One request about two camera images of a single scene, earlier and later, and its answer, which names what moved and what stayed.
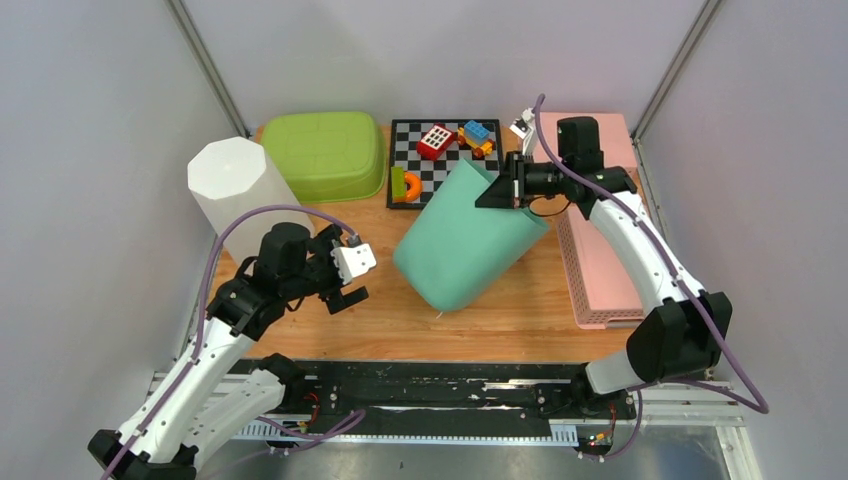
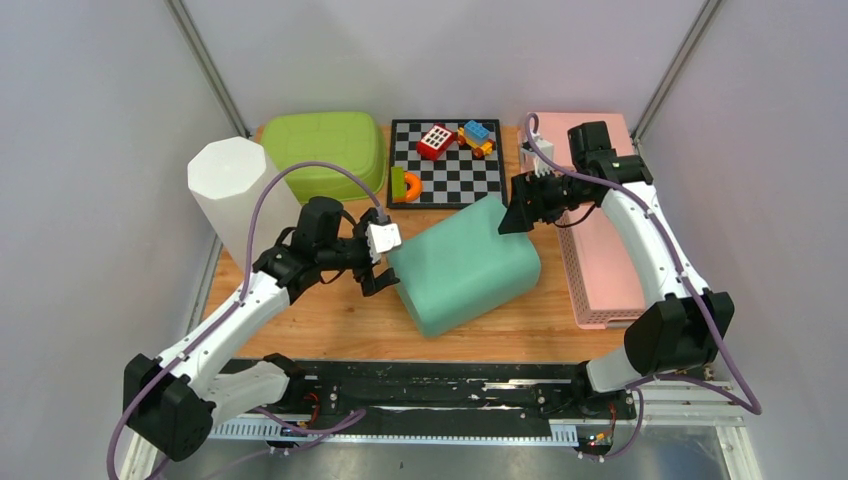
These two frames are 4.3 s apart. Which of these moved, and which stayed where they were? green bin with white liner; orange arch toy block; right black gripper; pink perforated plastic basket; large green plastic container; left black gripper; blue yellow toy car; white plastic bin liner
Moved: green bin with white liner; right black gripper; left black gripper
Stayed: large green plastic container; orange arch toy block; pink perforated plastic basket; blue yellow toy car; white plastic bin liner
